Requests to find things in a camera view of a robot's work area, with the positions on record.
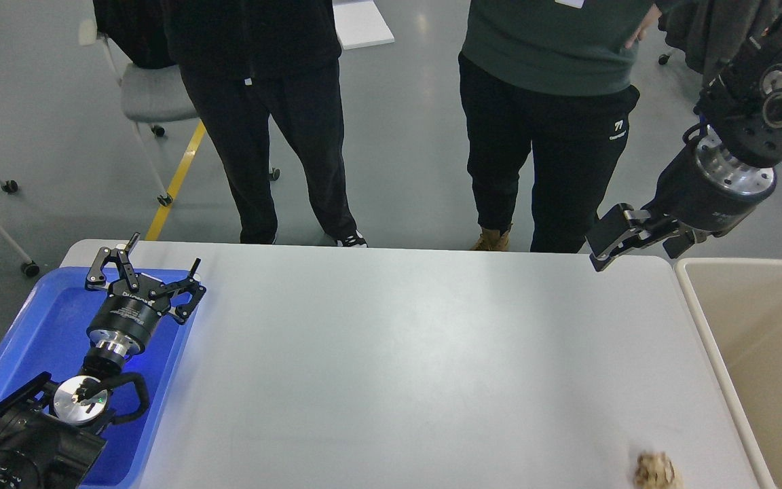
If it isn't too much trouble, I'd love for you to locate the person in green sweater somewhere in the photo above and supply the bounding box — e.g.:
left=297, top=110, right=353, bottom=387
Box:
left=458, top=1, right=677, bottom=253

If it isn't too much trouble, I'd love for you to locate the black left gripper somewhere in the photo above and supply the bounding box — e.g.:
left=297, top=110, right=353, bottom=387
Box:
left=85, top=233, right=206, bottom=356

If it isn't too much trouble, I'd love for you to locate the grey office chair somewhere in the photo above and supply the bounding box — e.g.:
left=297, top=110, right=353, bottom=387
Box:
left=78, top=16, right=281, bottom=207

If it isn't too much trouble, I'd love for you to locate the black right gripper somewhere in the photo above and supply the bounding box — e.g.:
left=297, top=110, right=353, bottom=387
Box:
left=586, top=134, right=778, bottom=272

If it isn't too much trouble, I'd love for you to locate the white board on floor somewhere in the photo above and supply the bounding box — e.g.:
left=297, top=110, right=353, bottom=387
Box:
left=333, top=1, right=395, bottom=50

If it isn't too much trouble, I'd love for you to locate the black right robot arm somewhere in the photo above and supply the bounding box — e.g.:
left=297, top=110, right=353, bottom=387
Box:
left=586, top=12, right=782, bottom=270

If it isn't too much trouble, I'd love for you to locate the person in black clothes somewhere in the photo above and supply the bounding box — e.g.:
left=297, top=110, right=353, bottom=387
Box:
left=94, top=1, right=367, bottom=247

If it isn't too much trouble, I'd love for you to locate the beige plastic bin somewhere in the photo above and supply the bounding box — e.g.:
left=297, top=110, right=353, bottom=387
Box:
left=675, top=259, right=782, bottom=488

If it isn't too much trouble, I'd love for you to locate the chair with grey jacket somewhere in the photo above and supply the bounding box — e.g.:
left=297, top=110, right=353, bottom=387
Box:
left=658, top=1, right=782, bottom=86

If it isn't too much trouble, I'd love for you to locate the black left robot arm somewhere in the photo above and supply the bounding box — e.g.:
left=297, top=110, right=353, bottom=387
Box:
left=0, top=236, right=207, bottom=488

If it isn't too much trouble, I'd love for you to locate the crumpled brown paper ball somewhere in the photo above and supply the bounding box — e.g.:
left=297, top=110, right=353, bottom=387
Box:
left=633, top=452, right=685, bottom=488

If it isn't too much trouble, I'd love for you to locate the person's open hand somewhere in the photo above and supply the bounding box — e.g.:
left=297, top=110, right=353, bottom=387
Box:
left=625, top=3, right=662, bottom=49

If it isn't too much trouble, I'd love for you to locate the blue plastic tray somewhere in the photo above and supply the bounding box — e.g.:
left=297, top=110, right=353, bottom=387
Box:
left=0, top=267, right=191, bottom=488

